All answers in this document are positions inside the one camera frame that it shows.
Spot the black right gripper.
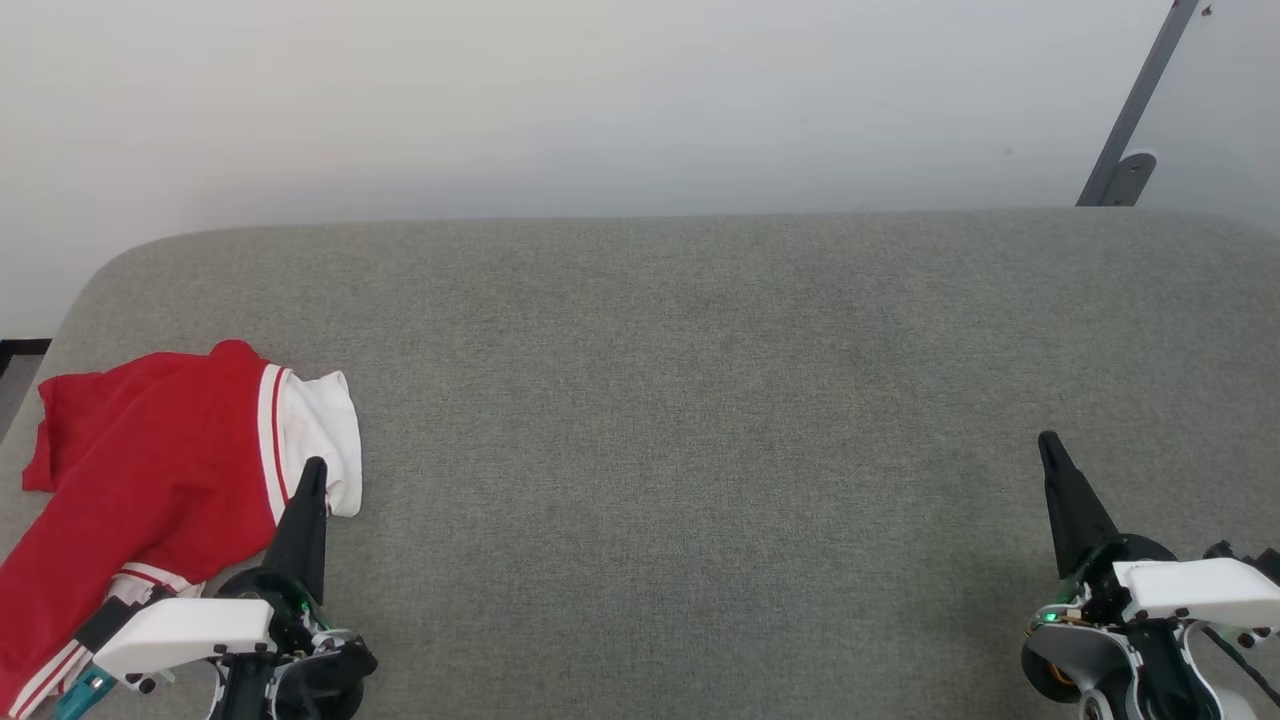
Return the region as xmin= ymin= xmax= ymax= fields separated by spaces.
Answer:
xmin=1038 ymin=430 xmax=1180 ymax=624

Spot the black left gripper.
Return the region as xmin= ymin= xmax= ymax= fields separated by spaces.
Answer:
xmin=215 ymin=457 xmax=337 ymax=653

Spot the red and white shirt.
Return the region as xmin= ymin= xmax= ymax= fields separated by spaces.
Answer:
xmin=0 ymin=340 xmax=363 ymax=719

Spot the teal plastic clip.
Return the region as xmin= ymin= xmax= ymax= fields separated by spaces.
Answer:
xmin=54 ymin=664 xmax=117 ymax=720

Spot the grey fabric sofa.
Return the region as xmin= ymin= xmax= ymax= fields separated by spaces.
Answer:
xmin=0 ymin=208 xmax=1280 ymax=720

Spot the grey slanted metal bar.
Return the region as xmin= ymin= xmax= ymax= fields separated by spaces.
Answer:
xmin=1077 ymin=0 xmax=1201 ymax=207

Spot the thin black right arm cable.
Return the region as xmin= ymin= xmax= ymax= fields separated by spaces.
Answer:
xmin=1198 ymin=624 xmax=1280 ymax=705

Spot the grey metal bar bracket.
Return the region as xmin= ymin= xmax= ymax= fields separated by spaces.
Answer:
xmin=1104 ymin=152 xmax=1159 ymax=207

